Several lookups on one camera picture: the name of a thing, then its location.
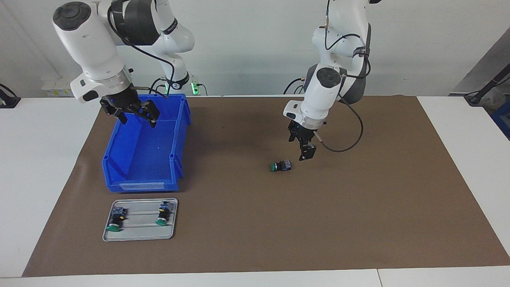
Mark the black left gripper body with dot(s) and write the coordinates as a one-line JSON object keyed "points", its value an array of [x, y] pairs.
{"points": [[303, 133]]}

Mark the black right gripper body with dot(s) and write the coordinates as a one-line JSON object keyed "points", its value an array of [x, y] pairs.
{"points": [[121, 103]]}

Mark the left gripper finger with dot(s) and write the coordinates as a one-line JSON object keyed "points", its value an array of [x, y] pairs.
{"points": [[303, 150], [312, 150]]}

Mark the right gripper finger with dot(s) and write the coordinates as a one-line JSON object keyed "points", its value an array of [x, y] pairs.
{"points": [[151, 113], [120, 116]]}

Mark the green push button switch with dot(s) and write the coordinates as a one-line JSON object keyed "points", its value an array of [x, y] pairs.
{"points": [[281, 166], [163, 213]]}

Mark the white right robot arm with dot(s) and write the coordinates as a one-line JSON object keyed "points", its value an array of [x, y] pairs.
{"points": [[95, 52]]}

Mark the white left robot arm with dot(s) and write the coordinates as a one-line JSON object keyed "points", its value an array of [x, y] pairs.
{"points": [[322, 91]]}

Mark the green push button patterned block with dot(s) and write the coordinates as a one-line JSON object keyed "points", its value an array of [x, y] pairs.
{"points": [[116, 218]]}

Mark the blue plastic storage bin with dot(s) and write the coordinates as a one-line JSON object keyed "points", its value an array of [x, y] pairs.
{"points": [[147, 159]]}

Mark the white box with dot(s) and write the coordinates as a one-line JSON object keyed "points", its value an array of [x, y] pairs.
{"points": [[55, 89]]}

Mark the brown table mat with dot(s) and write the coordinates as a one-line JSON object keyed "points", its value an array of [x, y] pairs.
{"points": [[299, 219]]}

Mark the grey metal tray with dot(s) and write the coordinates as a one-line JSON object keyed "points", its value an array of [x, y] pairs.
{"points": [[139, 233]]}

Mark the black stand pole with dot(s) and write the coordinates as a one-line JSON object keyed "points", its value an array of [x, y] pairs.
{"points": [[490, 84]]}

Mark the blue crate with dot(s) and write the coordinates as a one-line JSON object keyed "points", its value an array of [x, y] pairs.
{"points": [[503, 117]]}

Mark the black clamp mount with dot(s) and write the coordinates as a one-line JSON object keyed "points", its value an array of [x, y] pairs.
{"points": [[8, 99]]}

